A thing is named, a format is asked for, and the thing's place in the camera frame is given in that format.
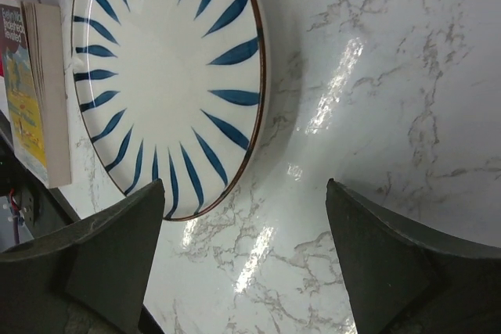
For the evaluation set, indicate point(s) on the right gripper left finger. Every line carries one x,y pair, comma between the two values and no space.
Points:
88,277

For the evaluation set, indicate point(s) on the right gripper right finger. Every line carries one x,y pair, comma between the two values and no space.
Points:
404,277

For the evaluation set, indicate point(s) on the black and white striped plate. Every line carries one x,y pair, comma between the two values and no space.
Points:
172,90

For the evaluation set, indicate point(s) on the yellow illustrated paperback book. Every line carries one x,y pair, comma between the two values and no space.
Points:
32,59

